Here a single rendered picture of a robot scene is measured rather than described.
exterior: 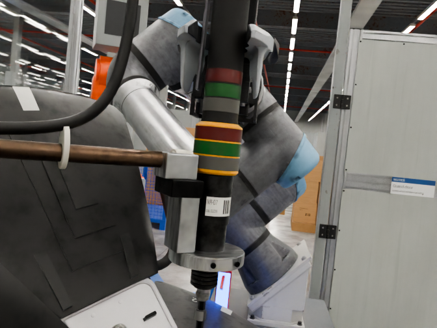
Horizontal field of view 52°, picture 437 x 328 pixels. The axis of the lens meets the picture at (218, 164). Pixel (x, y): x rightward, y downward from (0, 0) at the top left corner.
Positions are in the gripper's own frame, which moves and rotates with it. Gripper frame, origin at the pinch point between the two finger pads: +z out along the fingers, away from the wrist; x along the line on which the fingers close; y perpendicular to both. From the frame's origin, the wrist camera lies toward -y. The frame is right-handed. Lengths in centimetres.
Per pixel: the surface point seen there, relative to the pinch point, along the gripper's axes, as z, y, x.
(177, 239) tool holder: 0.5, 18.4, 1.9
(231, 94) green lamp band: -1.4, 5.4, -1.3
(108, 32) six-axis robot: -352, -79, 141
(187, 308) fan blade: -21.1, 32.5, 3.4
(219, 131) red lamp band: -0.6, 8.8, -0.6
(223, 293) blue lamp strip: -37, 35, 0
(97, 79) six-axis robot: -364, -38, 152
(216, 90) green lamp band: -1.1, 5.3, 0.1
